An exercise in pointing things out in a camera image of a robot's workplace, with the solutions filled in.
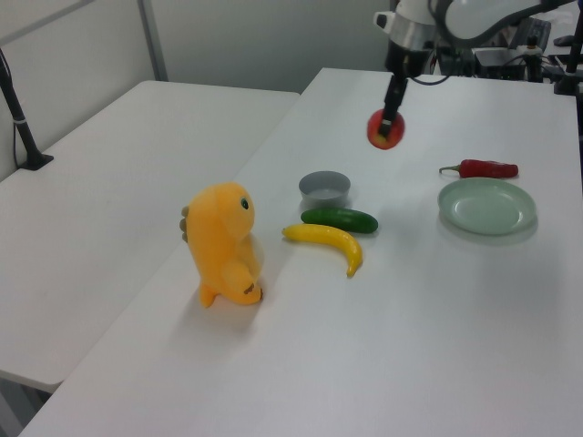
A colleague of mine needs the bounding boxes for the black electronics on bench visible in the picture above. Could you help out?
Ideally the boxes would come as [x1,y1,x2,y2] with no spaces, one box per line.
[427,16,570,84]

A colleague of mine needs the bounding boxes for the green cucumber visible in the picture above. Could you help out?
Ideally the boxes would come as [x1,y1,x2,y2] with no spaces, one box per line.
[300,208,380,235]

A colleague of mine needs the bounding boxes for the small grey bowl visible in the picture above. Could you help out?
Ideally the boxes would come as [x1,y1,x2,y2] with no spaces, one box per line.
[298,170,353,208]

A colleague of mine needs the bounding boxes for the grey partition frame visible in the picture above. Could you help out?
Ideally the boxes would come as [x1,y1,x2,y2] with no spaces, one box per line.
[0,0,169,83]

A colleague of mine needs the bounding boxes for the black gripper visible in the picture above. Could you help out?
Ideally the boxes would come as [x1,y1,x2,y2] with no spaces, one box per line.
[379,38,432,138]

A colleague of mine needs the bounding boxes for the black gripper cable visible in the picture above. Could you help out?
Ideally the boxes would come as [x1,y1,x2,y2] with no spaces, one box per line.
[406,43,452,86]

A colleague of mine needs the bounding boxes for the red apple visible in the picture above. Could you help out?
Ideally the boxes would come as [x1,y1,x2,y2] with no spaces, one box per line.
[366,107,406,151]

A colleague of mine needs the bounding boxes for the white side table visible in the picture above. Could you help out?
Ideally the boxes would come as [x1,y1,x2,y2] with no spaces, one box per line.
[0,80,302,395]

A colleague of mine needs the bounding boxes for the black table clamp stand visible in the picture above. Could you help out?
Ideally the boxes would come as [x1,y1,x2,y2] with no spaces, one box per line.
[552,25,583,96]

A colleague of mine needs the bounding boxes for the pale green plate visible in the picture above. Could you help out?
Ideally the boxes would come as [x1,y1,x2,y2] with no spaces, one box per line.
[437,178,538,237]

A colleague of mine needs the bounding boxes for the black camera pole with base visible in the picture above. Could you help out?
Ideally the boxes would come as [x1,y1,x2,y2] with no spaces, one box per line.
[0,48,55,172]

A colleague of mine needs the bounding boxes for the red chili pepper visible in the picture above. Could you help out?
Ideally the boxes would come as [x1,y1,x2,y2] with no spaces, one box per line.
[438,158,520,180]

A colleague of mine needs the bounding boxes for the yellow banana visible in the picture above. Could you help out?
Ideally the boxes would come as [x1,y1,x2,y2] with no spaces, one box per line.
[281,223,364,279]

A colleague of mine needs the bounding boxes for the orange plush bird toy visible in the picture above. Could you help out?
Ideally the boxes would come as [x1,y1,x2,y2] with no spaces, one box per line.
[179,181,267,310]

